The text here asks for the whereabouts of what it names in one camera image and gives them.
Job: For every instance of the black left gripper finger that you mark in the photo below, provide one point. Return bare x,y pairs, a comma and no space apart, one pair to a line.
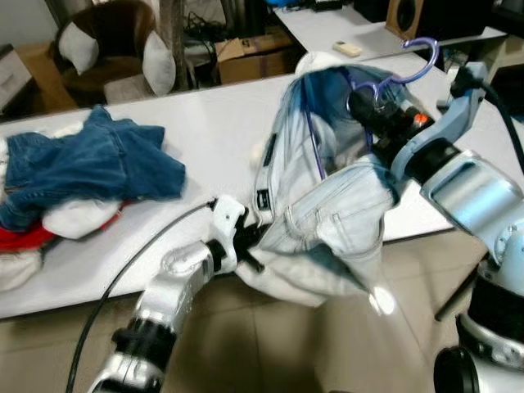
255,262
255,235

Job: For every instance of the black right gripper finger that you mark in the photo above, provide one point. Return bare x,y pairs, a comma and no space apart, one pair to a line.
391,92
362,106

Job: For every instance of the pale washed denim jeans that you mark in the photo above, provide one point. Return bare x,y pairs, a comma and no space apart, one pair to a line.
327,221

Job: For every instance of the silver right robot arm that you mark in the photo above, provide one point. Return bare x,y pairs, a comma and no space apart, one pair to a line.
467,196

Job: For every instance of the white remote control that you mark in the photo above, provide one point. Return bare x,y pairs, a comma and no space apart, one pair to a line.
346,48

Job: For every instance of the wooden black loudspeaker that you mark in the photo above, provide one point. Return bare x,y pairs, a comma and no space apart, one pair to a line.
442,18

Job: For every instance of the cardboard box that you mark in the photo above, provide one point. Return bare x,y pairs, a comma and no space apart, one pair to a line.
254,59

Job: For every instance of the white garment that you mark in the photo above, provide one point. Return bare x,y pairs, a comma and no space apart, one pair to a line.
16,270
78,219

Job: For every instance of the blue denim garment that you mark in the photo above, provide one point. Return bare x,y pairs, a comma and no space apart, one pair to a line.
90,168

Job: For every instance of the black table leg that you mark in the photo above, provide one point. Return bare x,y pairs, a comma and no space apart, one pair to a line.
454,303

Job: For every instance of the grey white pillow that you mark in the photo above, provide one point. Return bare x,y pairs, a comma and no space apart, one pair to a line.
78,47
160,64

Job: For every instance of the brown armchair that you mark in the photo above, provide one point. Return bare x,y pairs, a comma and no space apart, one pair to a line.
119,41

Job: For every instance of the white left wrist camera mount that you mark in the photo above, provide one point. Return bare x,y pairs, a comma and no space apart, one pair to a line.
225,214

